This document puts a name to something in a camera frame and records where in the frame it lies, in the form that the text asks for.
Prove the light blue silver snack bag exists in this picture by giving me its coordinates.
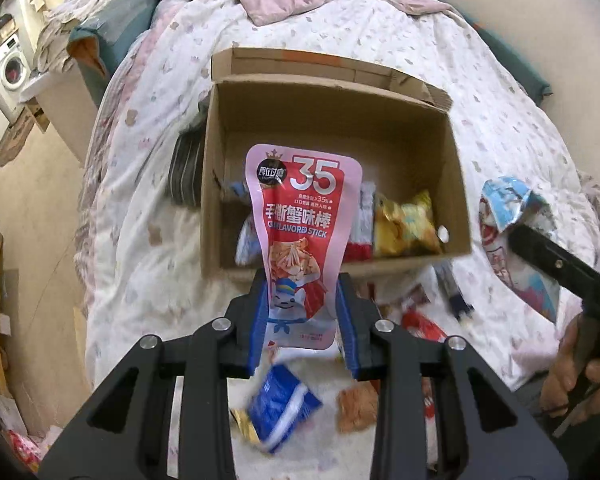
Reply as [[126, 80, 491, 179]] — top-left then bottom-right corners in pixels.
[[480, 176, 561, 323]]

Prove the brown floor mat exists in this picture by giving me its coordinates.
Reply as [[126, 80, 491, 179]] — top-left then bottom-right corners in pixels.
[[0, 105, 36, 171]]

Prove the orange brown snack packet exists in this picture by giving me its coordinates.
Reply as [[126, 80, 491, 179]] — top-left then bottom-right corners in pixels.
[[336, 382, 378, 435]]

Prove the dark striped cloth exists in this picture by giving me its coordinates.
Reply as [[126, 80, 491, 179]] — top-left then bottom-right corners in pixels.
[[167, 102, 211, 208]]

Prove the person's right hand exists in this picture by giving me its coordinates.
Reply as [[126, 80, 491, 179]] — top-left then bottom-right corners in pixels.
[[539, 312, 600, 418]]

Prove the pink crab stick packet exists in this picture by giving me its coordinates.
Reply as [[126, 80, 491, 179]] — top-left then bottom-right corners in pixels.
[[245, 143, 363, 352]]

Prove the white storage bin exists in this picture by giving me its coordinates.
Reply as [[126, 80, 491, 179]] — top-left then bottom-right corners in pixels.
[[20, 65, 103, 166]]

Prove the brown cardboard box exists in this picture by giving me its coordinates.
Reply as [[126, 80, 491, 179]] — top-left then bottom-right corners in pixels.
[[200, 47, 473, 281]]

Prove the brown and red snack packet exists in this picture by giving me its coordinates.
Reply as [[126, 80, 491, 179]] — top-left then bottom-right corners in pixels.
[[400, 307, 448, 343]]

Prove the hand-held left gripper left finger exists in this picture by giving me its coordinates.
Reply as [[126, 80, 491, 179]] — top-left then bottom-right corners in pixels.
[[37, 269, 281, 480]]

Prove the teal bed cushion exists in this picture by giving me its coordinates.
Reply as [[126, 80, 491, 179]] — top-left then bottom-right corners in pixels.
[[430, 0, 552, 106], [69, 0, 161, 78]]

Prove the red and white snack bar packet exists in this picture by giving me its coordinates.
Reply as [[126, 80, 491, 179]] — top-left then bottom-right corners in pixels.
[[350, 182, 377, 261]]

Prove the white clothes pile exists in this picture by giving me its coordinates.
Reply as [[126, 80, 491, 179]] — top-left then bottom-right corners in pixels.
[[30, 0, 131, 73]]

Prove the blue flag print snack packet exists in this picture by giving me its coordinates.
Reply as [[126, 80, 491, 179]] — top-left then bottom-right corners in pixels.
[[247, 362, 323, 453]]

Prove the yellow chip packet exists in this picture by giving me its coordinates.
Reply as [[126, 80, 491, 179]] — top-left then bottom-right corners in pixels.
[[372, 190, 446, 258]]

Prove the white washing machine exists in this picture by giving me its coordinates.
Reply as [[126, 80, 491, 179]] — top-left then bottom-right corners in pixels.
[[0, 35, 33, 123]]

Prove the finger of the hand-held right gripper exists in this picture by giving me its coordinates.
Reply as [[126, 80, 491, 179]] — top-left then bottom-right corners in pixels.
[[507, 224, 600, 306]]

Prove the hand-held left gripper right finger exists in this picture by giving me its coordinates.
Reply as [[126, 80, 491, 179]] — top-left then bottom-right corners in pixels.
[[334, 271, 571, 480]]

